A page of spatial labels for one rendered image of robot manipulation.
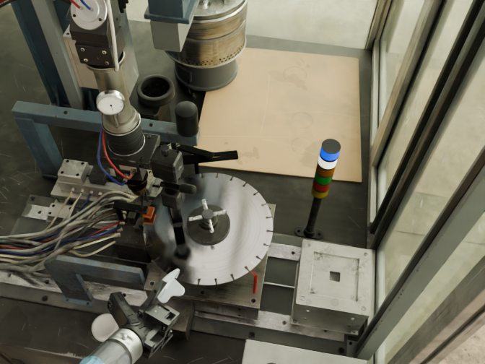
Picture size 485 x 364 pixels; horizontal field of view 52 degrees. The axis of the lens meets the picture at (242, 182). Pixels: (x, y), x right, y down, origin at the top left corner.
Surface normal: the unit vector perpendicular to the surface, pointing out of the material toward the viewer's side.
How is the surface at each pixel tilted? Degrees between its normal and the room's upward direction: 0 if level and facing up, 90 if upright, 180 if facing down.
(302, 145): 0
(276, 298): 0
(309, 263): 0
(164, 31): 90
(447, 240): 90
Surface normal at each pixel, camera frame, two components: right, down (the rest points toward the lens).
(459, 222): -0.17, 0.80
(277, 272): 0.02, -0.58
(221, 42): 0.43, 0.74
